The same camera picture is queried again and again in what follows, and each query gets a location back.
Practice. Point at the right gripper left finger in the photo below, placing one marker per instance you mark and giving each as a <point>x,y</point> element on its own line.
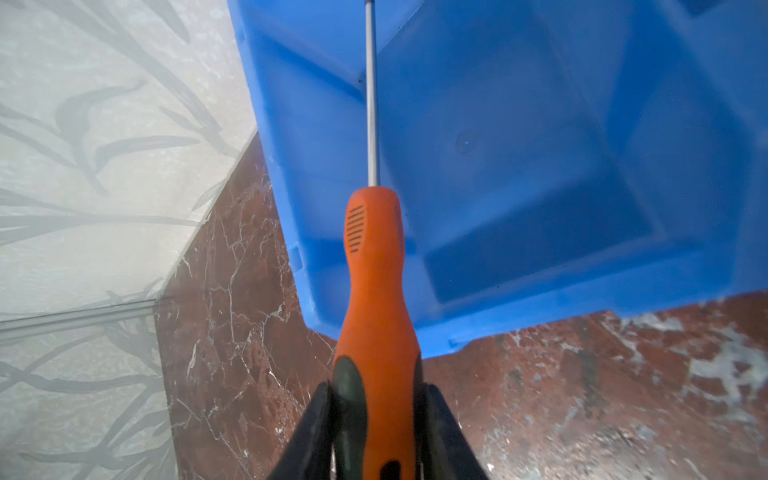
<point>307,456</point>

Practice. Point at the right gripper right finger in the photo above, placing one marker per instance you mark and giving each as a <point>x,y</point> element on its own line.
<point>444,452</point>

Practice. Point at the orange black handled screwdriver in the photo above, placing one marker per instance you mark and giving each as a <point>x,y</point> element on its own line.
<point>377,360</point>

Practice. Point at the blue plastic bin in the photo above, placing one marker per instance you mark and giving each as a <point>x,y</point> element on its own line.
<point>559,158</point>

